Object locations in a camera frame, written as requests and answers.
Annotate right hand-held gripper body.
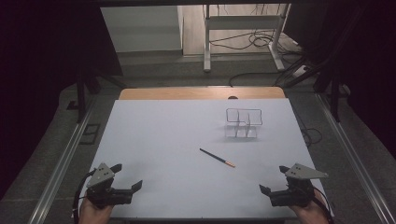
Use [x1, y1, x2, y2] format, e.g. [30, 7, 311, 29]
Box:
[268, 162, 330, 208]

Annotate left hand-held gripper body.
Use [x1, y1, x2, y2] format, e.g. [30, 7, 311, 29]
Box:
[86, 162, 134, 209]

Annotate dark pencil with orange end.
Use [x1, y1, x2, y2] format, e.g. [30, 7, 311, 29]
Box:
[199, 147, 236, 169]

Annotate clear acrylic organizer box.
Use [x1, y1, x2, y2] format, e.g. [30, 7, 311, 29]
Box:
[223, 107, 263, 139]

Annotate person's left hand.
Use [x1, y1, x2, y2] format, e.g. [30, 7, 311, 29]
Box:
[78, 198, 115, 224]

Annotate person's right hand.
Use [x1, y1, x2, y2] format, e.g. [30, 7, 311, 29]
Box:
[291, 189, 330, 224]

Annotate dark floor socket plate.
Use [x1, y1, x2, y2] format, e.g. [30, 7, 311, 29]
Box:
[78, 123, 101, 146]

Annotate white table cover sheet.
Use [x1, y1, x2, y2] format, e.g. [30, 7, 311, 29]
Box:
[71, 98, 334, 219]

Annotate black metal stand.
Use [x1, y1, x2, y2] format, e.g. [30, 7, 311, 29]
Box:
[74, 60, 129, 124]
[281, 52, 351, 123]

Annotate white power strip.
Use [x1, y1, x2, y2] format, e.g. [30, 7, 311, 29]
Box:
[291, 64, 310, 78]

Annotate grey cabinet panel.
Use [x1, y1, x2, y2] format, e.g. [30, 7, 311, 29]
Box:
[100, 5, 184, 54]

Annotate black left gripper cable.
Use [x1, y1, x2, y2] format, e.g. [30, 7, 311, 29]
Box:
[72, 168, 98, 224]

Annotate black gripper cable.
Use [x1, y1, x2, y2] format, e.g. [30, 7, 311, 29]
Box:
[72, 168, 98, 224]
[312, 188, 334, 224]

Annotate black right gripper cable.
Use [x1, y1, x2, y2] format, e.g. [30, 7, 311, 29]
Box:
[312, 188, 334, 224]

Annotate looped black floor cable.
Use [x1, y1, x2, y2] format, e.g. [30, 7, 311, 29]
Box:
[299, 126, 324, 147]

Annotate aluminium floor rail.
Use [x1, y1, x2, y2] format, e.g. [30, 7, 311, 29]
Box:
[27, 96, 98, 224]
[316, 92, 396, 224]

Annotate tangled black floor cables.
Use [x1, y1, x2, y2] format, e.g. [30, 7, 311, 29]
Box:
[208, 29, 302, 52]

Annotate white metal desk frame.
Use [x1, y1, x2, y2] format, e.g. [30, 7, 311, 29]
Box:
[203, 3, 292, 74]

